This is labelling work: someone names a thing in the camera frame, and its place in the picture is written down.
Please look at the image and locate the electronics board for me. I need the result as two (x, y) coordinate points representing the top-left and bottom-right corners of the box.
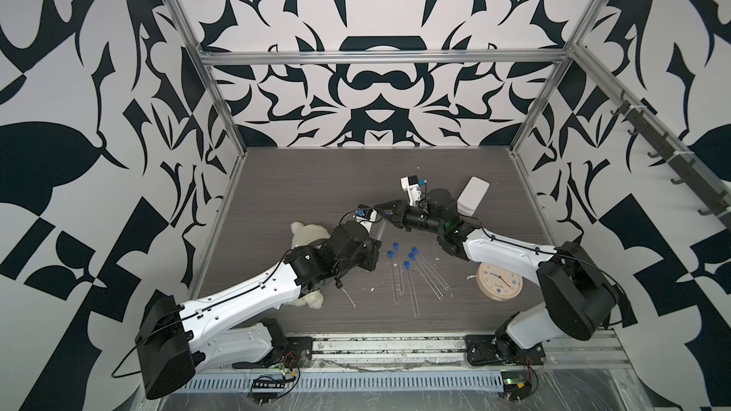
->
(499, 370), (538, 403)
(249, 376), (299, 405)

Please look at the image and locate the left electronics board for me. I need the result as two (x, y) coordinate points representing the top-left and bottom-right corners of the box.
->
(249, 376), (299, 405)

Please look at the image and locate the black wall hook rail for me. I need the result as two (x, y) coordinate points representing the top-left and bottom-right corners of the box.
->
(610, 91), (730, 229)

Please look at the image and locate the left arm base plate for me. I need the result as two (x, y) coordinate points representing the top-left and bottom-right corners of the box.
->
(231, 337), (314, 369)

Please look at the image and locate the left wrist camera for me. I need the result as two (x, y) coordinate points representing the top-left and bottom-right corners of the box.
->
(354, 205), (383, 224)

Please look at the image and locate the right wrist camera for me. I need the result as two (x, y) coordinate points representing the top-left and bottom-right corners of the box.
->
(400, 175), (426, 207)

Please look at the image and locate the white plush dog toy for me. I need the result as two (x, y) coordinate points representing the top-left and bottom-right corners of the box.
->
(289, 221), (332, 310)

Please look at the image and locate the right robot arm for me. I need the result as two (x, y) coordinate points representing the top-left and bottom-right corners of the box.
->
(374, 190), (621, 351)

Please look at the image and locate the white rectangular box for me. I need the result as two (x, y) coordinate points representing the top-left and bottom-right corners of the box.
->
(457, 176), (490, 216)

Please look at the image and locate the right electronics board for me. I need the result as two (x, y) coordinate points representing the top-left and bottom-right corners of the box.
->
(499, 370), (538, 403)

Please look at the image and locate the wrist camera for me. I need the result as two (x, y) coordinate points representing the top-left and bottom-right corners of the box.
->
(354, 205), (383, 224)
(400, 175), (426, 207)

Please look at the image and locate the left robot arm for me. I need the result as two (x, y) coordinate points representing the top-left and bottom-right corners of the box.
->
(134, 221), (382, 400)

